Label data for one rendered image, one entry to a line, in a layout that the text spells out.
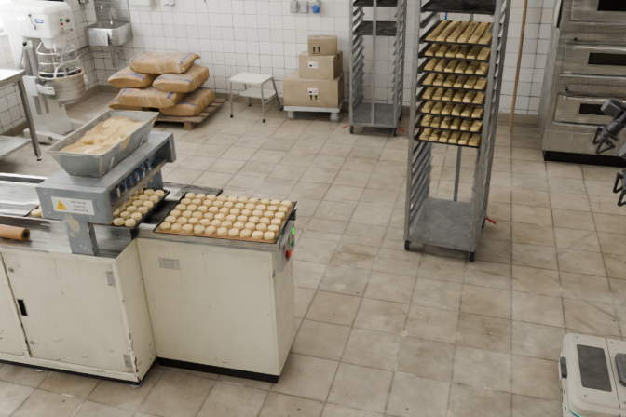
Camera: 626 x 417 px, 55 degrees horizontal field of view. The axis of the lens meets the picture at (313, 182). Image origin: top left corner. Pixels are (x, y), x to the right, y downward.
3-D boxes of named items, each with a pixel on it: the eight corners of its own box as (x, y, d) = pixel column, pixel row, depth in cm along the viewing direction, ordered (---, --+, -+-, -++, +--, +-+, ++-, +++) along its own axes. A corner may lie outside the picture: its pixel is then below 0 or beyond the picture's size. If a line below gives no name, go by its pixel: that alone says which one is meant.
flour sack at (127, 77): (142, 91, 654) (140, 76, 647) (107, 89, 665) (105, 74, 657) (173, 73, 716) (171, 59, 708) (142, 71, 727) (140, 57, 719)
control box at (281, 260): (276, 271, 290) (274, 247, 283) (289, 245, 310) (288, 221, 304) (283, 272, 289) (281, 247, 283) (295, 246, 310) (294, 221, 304)
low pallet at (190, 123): (101, 124, 678) (99, 114, 673) (136, 100, 747) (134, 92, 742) (200, 131, 650) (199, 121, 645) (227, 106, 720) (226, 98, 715)
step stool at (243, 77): (282, 110, 705) (280, 72, 685) (265, 123, 669) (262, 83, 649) (249, 105, 722) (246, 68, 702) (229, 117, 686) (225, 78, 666)
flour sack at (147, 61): (126, 73, 663) (123, 59, 656) (142, 63, 700) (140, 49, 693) (188, 75, 651) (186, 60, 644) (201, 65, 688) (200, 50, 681)
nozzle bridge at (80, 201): (51, 251, 284) (34, 186, 269) (128, 183, 347) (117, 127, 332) (115, 259, 277) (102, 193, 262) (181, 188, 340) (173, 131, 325)
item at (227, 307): (156, 369, 331) (131, 227, 291) (183, 329, 361) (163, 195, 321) (280, 388, 316) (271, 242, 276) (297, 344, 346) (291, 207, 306)
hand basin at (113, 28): (164, 67, 743) (151, -27, 695) (148, 75, 710) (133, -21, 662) (94, 62, 769) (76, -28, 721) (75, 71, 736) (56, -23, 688)
